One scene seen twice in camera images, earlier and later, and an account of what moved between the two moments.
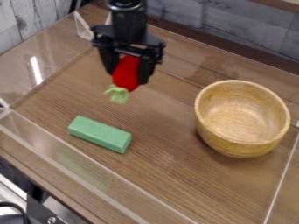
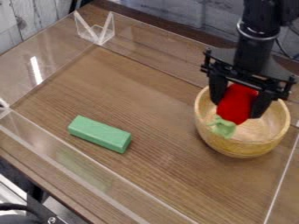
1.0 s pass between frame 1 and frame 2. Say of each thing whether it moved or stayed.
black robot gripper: moved
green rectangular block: stayed
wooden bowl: stayed
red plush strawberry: moved
